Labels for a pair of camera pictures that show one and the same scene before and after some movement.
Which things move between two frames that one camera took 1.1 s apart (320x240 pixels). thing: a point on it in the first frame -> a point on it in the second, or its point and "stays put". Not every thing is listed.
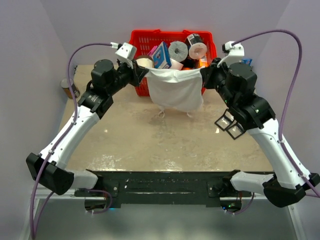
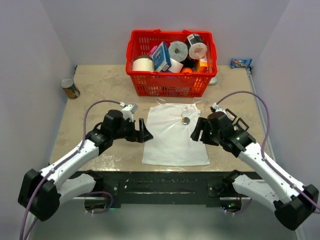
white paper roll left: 145,62 stays put
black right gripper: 208,73 -> 195,134
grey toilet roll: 177,51 stays put
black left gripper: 137,73 -> 142,135
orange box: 203,62 stays put
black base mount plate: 165,189 stays put
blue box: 161,57 stays put
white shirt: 176,90 -> 169,127
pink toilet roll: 197,50 stays put
